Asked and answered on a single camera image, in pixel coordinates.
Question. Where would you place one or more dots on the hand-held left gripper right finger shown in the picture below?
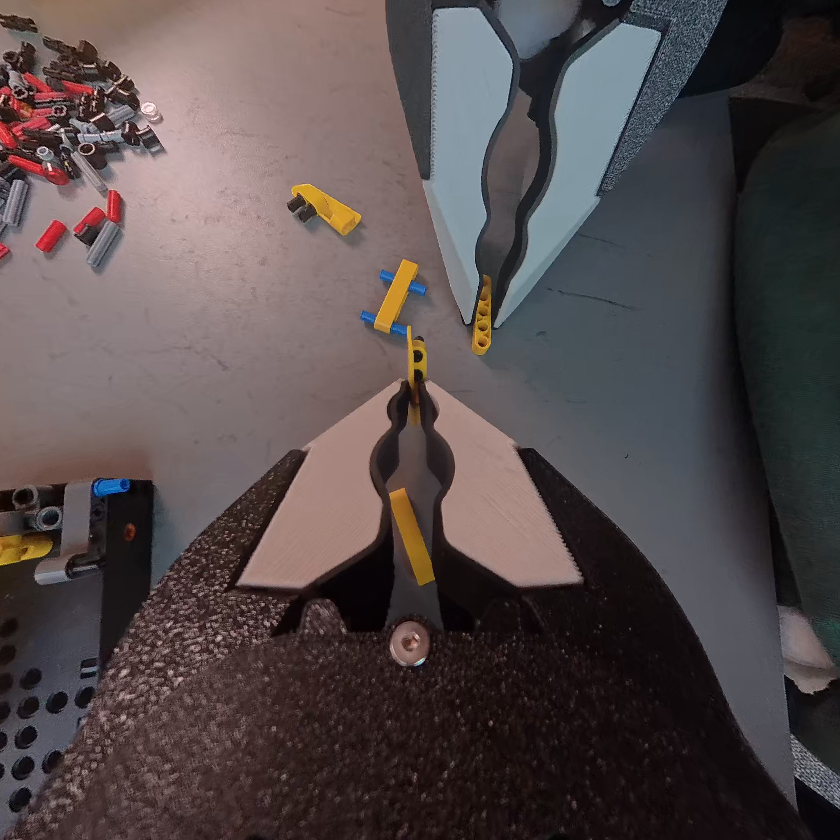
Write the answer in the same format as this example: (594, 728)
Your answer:
(505, 518)

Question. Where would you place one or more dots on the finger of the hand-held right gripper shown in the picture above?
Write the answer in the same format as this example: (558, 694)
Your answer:
(466, 98)
(597, 118)

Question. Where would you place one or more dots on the pile of small lego connectors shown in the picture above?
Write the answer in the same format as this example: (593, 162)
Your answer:
(65, 111)

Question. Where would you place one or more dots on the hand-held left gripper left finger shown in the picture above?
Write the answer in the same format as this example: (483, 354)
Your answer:
(315, 518)

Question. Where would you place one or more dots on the yellow curved lego panel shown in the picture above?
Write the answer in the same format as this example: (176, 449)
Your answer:
(413, 367)
(334, 210)

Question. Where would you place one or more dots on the black and yellow lego assembly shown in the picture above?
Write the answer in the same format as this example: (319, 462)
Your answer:
(65, 623)

